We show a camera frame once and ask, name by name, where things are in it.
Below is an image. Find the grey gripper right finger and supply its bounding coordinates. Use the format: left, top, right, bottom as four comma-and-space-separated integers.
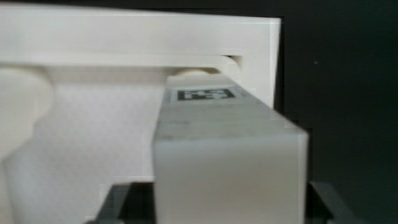
308, 182, 356, 224

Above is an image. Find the white desk top tray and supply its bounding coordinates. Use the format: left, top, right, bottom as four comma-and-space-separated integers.
0, 0, 281, 224

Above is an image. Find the white desk leg with markers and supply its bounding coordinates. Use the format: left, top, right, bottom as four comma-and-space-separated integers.
0, 67, 54, 224

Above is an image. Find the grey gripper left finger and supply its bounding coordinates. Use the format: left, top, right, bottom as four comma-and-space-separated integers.
86, 182, 157, 224

